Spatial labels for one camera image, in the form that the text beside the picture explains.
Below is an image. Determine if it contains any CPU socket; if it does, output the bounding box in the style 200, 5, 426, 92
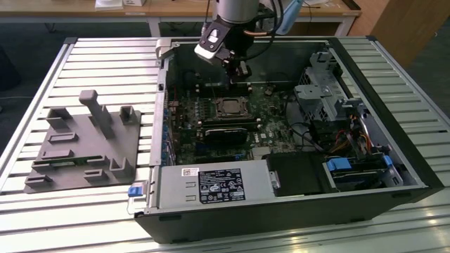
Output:
212, 95, 255, 120

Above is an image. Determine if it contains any silver metal drive cage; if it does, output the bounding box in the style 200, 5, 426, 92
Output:
292, 51, 363, 122

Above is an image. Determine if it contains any black graphics card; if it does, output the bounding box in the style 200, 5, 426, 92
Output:
200, 127, 250, 145

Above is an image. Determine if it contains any green motherboard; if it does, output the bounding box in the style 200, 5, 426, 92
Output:
164, 83, 308, 166

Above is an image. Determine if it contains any silver chipset heatsink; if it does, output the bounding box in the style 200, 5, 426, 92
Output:
252, 147, 274, 159

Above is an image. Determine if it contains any wooden cabinet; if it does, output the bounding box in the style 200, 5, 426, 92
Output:
348, 0, 450, 70

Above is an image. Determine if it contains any wooden desk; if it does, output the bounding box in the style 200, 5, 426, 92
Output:
0, 0, 363, 37

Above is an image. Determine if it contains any blue disk carrier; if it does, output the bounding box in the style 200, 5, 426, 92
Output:
323, 156, 394, 191

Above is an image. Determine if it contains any silver power supply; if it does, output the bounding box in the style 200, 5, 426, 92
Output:
153, 164, 279, 209

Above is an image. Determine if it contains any grey parts rack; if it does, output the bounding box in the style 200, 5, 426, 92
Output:
23, 89, 143, 195

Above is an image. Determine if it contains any blue case latch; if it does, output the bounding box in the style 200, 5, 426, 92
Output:
127, 186, 147, 198

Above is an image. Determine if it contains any black PC case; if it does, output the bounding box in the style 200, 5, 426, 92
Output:
133, 35, 445, 245

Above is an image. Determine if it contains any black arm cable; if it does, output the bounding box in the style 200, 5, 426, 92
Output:
242, 0, 284, 62

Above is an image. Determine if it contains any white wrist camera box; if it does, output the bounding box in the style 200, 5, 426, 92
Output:
194, 22, 228, 64

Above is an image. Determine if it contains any black power cable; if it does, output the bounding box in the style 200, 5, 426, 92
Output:
290, 121, 334, 154

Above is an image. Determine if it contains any orange yellow wire bundle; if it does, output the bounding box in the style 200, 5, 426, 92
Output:
334, 130, 375, 153

